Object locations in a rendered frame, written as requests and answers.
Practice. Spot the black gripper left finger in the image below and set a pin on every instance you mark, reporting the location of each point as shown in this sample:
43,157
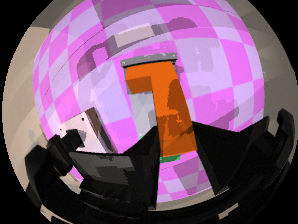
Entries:
139,166

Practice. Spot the orange l-shaped part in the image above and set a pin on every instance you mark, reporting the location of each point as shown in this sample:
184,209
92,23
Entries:
175,129

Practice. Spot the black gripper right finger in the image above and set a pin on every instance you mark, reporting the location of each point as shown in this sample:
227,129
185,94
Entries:
222,152

